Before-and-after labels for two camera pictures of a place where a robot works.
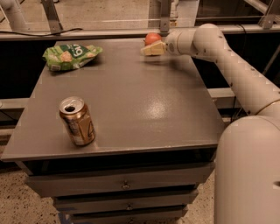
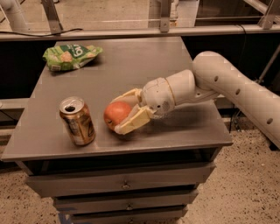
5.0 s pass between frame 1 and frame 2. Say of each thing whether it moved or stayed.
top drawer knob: stayed
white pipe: stayed
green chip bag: stayed
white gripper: moved
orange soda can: stayed
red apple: moved
